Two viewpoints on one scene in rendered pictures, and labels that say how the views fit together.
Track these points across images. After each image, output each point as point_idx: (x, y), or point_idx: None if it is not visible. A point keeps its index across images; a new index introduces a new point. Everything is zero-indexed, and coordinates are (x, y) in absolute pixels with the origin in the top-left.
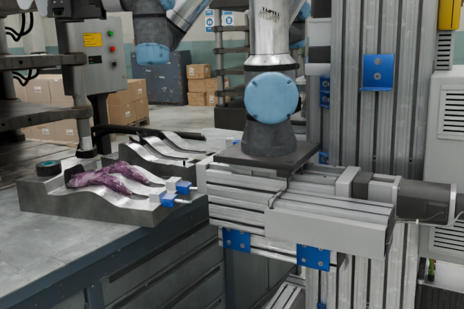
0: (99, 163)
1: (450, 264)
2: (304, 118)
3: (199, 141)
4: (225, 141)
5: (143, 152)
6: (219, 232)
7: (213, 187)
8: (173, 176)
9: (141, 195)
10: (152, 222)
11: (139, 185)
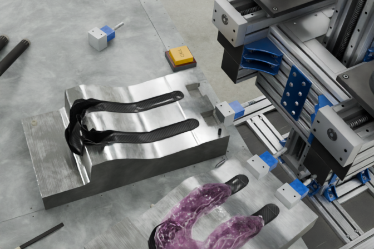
0: (1, 203)
1: (209, 16)
2: None
3: (23, 53)
4: (58, 32)
5: (134, 150)
6: (329, 176)
7: (362, 153)
8: (203, 152)
9: (262, 208)
10: (313, 224)
11: (235, 199)
